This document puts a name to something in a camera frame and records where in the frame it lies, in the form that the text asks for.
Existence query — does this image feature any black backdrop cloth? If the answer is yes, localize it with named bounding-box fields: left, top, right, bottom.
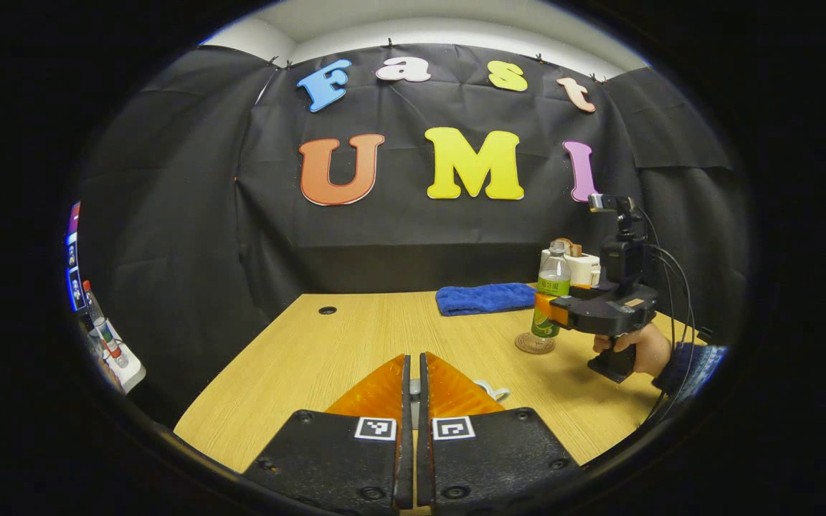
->
left=76, top=42, right=754, bottom=424

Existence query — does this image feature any white toaster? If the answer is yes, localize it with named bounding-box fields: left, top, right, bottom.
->
left=541, top=247, right=602, bottom=288

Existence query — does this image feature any green label water bottle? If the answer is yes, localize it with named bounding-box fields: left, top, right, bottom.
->
left=531, top=240, right=572, bottom=339

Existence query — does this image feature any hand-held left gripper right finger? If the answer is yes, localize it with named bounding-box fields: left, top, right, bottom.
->
left=418, top=351, right=587, bottom=514

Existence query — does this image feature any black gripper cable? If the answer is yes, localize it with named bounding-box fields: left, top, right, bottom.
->
left=635, top=206, right=715, bottom=425

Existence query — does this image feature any white side tray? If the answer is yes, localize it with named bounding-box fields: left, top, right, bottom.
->
left=86, top=326, right=147, bottom=394

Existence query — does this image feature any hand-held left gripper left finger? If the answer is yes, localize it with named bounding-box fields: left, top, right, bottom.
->
left=243, top=353, right=414, bottom=513

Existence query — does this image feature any red cap plastic bottle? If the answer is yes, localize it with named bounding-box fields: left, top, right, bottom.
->
left=82, top=279, right=130, bottom=369

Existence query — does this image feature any computer monitor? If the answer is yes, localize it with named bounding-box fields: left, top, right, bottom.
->
left=65, top=201, right=86, bottom=313

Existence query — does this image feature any round brown coaster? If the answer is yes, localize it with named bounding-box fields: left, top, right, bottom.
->
left=515, top=332, right=557, bottom=355

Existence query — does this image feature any blue folded towel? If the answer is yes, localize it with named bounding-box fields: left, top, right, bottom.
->
left=435, top=282, right=537, bottom=317

